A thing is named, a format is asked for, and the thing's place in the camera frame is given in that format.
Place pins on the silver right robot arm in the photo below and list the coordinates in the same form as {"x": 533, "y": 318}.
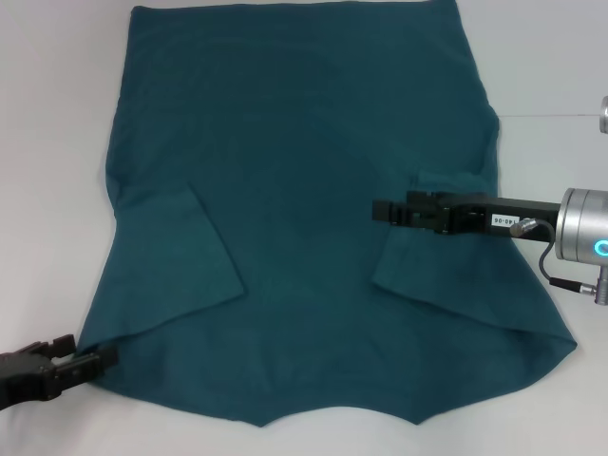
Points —
{"x": 582, "y": 228}

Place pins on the teal blue t-shirt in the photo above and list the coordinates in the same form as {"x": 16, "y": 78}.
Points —
{"x": 304, "y": 166}

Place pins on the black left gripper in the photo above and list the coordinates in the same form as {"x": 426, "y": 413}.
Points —
{"x": 24, "y": 375}

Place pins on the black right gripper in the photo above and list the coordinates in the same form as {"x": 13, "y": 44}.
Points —
{"x": 475, "y": 216}

